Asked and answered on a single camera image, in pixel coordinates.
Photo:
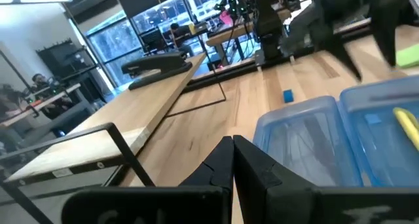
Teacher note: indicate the person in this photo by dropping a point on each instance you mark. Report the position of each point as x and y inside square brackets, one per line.
[41, 83]
[178, 32]

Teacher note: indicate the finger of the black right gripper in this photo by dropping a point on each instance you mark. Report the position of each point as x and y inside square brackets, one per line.
[388, 30]
[342, 52]

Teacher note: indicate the black equipment with green lights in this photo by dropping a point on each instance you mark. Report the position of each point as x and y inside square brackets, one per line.
[232, 3]

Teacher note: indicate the yellow box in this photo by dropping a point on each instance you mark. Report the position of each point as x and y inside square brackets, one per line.
[198, 27]

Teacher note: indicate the black computer monitor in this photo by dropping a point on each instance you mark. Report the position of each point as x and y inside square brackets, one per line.
[152, 39]

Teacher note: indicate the pink object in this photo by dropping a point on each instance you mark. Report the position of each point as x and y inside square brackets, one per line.
[226, 17]

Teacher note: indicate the black shelving cabinet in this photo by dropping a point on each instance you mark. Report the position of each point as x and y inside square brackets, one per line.
[59, 58]

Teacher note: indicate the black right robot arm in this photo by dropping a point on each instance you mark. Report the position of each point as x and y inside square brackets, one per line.
[268, 24]

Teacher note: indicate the green sticky note pad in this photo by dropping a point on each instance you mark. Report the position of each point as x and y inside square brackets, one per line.
[408, 55]

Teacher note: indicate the wooden background table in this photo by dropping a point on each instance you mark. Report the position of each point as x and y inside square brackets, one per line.
[229, 35]

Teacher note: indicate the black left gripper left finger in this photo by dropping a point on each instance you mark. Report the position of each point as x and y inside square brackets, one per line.
[216, 171]

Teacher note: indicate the small blue eraser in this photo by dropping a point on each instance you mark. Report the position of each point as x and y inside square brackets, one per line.
[288, 96]

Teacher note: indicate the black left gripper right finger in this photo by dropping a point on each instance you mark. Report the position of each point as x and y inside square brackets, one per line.
[258, 178]

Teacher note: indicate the light background table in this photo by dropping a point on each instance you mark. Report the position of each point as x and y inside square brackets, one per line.
[55, 98]

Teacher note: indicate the wooden shelf riser black frame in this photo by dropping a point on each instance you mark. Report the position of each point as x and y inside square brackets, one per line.
[131, 109]

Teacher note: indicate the white ceiling light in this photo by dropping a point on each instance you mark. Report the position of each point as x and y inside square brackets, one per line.
[39, 0]

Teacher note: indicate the blue translucent pencil case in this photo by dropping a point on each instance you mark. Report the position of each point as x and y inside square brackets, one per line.
[294, 142]

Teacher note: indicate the yellow pencil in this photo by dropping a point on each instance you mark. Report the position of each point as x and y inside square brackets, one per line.
[407, 122]

